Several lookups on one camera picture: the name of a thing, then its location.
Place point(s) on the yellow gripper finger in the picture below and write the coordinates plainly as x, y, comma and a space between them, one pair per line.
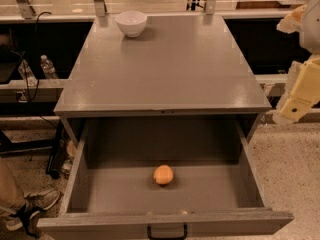
302, 90
292, 22

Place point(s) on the orange fruit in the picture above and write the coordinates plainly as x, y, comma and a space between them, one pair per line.
163, 175

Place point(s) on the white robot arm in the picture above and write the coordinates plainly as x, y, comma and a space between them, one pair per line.
309, 39

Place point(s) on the grey cabinet counter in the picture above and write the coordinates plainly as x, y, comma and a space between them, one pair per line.
180, 64

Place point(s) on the grey open top drawer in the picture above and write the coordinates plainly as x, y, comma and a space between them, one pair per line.
215, 191

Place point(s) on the white ceramic bowl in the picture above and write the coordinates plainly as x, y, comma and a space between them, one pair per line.
131, 23

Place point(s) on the clear plastic water bottle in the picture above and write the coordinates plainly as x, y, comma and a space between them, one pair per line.
48, 68

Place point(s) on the grey sneaker shoe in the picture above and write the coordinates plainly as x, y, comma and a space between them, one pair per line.
28, 207

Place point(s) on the tan trouser leg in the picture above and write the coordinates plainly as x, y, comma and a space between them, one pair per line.
11, 195

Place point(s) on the black drawer handle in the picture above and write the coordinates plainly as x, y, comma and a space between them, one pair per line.
167, 232

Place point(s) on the metal rail post left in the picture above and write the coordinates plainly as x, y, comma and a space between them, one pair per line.
26, 9

